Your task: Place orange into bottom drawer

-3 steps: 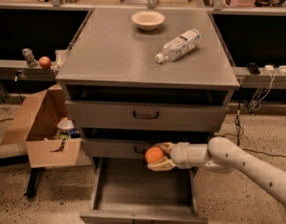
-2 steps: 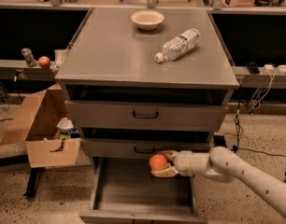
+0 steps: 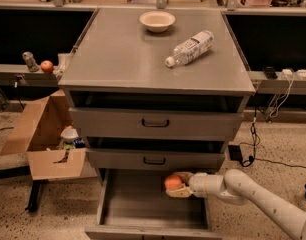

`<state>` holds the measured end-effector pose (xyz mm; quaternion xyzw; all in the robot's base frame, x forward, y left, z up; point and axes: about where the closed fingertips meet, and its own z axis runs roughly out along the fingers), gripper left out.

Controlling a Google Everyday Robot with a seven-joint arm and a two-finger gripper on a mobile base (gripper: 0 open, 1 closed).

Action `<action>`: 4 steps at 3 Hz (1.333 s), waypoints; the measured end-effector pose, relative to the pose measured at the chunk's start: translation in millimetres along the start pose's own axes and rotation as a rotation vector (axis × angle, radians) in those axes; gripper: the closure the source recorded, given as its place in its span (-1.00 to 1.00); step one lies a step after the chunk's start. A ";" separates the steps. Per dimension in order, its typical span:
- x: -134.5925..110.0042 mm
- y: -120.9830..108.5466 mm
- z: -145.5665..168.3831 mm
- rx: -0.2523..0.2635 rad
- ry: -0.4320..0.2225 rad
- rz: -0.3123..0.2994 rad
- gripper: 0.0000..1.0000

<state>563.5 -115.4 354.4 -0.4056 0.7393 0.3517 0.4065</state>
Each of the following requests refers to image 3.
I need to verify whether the black remote control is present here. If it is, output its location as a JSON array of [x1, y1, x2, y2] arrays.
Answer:
[[263, 66, 278, 80]]

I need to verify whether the bottom grey open drawer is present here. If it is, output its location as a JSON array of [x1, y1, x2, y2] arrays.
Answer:
[[85, 169, 222, 240]]

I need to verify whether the white bowl in box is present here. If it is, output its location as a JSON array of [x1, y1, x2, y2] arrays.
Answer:
[[61, 128, 79, 143]]

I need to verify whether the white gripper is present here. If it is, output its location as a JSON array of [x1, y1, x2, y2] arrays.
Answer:
[[166, 171, 208, 198]]

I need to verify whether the middle grey drawer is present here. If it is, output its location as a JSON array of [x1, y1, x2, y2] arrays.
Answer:
[[86, 149, 225, 172]]

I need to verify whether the brown cardboard box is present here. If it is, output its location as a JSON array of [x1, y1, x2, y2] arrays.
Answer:
[[0, 90, 97, 180]]

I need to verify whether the clear plastic water bottle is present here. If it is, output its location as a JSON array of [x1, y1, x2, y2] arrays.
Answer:
[[165, 30, 214, 68]]

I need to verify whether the black table leg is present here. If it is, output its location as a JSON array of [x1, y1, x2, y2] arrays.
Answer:
[[25, 180, 49, 213]]

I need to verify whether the orange fruit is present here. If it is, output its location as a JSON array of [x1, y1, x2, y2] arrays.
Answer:
[[164, 174, 183, 190]]

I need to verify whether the black power adapter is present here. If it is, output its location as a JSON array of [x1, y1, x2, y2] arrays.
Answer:
[[228, 145, 243, 162]]

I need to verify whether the black power cable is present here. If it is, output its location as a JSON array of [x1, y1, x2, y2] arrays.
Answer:
[[238, 107, 306, 171]]

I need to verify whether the top grey drawer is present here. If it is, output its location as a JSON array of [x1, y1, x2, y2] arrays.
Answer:
[[69, 108, 243, 141]]

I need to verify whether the small red apple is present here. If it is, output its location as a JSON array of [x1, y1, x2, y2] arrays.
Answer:
[[40, 60, 54, 73]]

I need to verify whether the small grey figurine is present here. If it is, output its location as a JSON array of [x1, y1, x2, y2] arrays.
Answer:
[[22, 52, 39, 72]]

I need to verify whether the white ceramic bowl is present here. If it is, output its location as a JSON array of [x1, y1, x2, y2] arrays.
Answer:
[[139, 11, 176, 33]]

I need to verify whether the grey metal drawer cabinet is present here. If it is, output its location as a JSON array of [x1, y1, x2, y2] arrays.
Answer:
[[58, 7, 257, 240]]

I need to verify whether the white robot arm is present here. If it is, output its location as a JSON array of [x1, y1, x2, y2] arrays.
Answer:
[[164, 169, 306, 240]]

